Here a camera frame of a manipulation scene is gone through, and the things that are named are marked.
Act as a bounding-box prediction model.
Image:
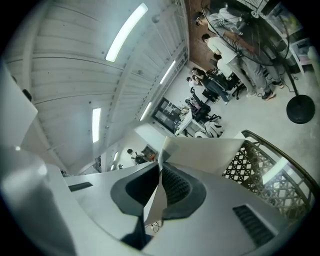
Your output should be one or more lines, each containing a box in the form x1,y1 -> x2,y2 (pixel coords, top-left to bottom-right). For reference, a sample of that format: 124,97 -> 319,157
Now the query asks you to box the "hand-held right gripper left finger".
62,162 -> 160,256

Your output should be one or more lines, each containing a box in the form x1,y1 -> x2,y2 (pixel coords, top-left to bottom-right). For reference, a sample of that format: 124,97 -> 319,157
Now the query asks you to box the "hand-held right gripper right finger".
144,162 -> 291,256

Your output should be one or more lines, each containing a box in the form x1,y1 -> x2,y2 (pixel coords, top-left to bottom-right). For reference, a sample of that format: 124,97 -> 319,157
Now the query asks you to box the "white triangle-print tablecloth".
0,62 -> 247,226

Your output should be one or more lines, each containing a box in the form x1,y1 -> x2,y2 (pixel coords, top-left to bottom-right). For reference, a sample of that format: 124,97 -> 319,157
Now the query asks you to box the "dark wicker glass-top table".
221,129 -> 320,227

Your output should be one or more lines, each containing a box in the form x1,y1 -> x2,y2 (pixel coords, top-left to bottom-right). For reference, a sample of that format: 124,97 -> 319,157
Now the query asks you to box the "long ceiling light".
91,107 -> 102,143
159,59 -> 177,85
139,101 -> 153,121
104,2 -> 149,63

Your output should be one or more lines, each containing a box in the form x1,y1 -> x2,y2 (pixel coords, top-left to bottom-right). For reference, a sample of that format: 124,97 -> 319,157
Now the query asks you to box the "grey backpack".
203,121 -> 225,138

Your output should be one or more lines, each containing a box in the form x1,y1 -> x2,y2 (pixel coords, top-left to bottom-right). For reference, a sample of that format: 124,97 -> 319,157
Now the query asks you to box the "white long desk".
174,107 -> 208,137

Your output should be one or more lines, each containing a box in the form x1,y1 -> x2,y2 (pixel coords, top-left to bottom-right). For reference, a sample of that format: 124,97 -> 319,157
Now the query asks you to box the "black glass cabinet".
151,97 -> 182,133

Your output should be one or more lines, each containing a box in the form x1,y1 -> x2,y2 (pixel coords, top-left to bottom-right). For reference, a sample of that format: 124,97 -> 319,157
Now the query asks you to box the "black office chair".
184,87 -> 222,123

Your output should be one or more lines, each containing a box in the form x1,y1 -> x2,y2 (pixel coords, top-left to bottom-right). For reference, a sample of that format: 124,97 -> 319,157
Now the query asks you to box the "black pedestal fan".
199,0 -> 316,125

